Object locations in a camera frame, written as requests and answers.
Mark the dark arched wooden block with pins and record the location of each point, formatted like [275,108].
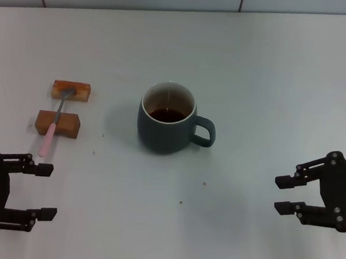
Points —
[69,124]

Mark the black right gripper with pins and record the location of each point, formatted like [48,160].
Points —
[345,189]

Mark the light stained wooden block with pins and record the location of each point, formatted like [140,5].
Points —
[83,94]

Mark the grey ceramic cup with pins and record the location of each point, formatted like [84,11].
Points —
[163,137]

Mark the dark brown coffee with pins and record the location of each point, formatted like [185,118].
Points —
[166,116]

